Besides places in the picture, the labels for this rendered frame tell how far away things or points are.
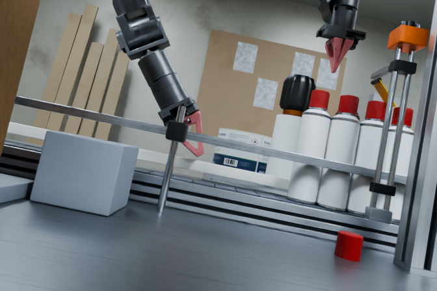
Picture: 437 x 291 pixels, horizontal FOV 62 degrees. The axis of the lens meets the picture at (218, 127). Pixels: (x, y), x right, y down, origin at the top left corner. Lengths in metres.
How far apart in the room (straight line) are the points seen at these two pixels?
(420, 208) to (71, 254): 0.44
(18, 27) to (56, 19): 3.68
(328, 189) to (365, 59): 3.56
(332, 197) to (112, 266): 0.44
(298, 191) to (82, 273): 0.44
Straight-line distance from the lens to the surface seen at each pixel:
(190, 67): 3.80
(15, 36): 0.53
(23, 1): 0.53
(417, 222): 0.57
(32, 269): 0.29
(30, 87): 4.13
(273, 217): 0.62
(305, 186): 0.66
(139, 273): 0.31
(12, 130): 0.78
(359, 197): 0.69
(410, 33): 0.67
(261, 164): 1.17
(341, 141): 0.67
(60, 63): 3.74
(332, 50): 0.95
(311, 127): 0.66
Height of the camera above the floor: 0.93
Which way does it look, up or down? 5 degrees up
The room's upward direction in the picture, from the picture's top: 12 degrees clockwise
